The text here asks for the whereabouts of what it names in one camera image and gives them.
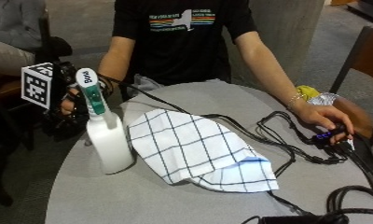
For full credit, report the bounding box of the black hub with blue lights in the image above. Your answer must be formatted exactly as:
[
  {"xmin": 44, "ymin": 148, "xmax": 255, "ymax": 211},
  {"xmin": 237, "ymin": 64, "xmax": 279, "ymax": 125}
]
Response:
[{"xmin": 307, "ymin": 123, "xmax": 355, "ymax": 147}]

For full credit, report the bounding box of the looped black cable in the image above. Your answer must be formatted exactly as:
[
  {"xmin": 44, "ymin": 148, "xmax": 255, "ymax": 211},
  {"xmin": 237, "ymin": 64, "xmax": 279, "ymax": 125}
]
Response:
[{"xmin": 254, "ymin": 110, "xmax": 348, "ymax": 166}]

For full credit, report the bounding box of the black box device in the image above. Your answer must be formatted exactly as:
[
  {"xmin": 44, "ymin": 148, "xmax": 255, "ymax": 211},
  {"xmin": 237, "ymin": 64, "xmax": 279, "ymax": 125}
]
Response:
[{"xmin": 239, "ymin": 214, "xmax": 350, "ymax": 224}]

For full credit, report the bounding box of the white spray bottle green trigger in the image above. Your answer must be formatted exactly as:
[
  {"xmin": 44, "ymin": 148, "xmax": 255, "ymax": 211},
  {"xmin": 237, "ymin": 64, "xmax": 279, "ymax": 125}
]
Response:
[{"xmin": 73, "ymin": 67, "xmax": 137, "ymax": 175}]

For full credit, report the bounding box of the concrete pillar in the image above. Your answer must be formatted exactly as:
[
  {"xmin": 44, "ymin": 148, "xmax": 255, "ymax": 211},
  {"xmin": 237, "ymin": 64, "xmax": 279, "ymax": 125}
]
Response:
[{"xmin": 225, "ymin": 0, "xmax": 326, "ymax": 94}]

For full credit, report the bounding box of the long black glove cable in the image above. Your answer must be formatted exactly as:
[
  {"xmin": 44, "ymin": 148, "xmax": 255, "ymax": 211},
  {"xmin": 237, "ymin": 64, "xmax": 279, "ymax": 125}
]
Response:
[{"xmin": 96, "ymin": 74, "xmax": 298, "ymax": 179}]

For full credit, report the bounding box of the yellow crumpled item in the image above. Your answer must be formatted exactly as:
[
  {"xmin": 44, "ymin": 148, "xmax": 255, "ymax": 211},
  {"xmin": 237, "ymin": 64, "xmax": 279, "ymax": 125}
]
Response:
[{"xmin": 295, "ymin": 84, "xmax": 322, "ymax": 101}]

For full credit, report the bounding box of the thick black cable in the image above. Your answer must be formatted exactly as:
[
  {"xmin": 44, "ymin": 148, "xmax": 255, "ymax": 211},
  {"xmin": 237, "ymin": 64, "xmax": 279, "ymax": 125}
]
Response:
[{"xmin": 325, "ymin": 185, "xmax": 373, "ymax": 224}]

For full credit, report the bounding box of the silver bracelet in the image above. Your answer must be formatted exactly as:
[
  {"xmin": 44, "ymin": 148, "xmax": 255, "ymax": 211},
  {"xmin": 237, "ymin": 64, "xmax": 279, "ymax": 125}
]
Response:
[{"xmin": 286, "ymin": 92, "xmax": 306, "ymax": 110}]

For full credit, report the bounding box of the white marker cube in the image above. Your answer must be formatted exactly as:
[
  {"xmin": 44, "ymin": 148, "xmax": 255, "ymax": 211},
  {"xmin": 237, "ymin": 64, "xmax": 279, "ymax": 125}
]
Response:
[{"xmin": 20, "ymin": 62, "xmax": 56, "ymax": 110}]

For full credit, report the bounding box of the white checked cloth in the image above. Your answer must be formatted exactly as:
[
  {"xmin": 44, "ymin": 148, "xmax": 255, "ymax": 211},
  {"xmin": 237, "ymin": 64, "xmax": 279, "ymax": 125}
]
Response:
[{"xmin": 125, "ymin": 107, "xmax": 281, "ymax": 194}]

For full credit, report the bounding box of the dark bench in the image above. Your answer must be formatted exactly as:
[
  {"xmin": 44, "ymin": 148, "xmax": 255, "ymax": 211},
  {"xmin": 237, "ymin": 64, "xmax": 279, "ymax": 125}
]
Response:
[{"xmin": 346, "ymin": 0, "xmax": 373, "ymax": 22}]

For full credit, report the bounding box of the silver crumpled packet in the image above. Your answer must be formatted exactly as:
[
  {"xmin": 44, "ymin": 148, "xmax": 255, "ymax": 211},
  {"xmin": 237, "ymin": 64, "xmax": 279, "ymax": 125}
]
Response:
[{"xmin": 307, "ymin": 91, "xmax": 342, "ymax": 107}]

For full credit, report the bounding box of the wooden chair black frame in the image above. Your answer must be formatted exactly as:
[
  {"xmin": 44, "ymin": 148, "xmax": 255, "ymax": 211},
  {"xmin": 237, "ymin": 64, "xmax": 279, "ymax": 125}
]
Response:
[{"xmin": 327, "ymin": 25, "xmax": 373, "ymax": 172}]

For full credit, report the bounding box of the thin black cable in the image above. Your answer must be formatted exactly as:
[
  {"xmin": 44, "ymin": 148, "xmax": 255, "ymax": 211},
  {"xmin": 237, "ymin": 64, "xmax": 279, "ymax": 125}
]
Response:
[{"xmin": 266, "ymin": 189, "xmax": 317, "ymax": 217}]

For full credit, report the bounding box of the the person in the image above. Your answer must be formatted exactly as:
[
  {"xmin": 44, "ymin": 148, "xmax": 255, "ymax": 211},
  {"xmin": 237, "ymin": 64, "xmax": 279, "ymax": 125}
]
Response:
[{"xmin": 97, "ymin": 0, "xmax": 355, "ymax": 146}]

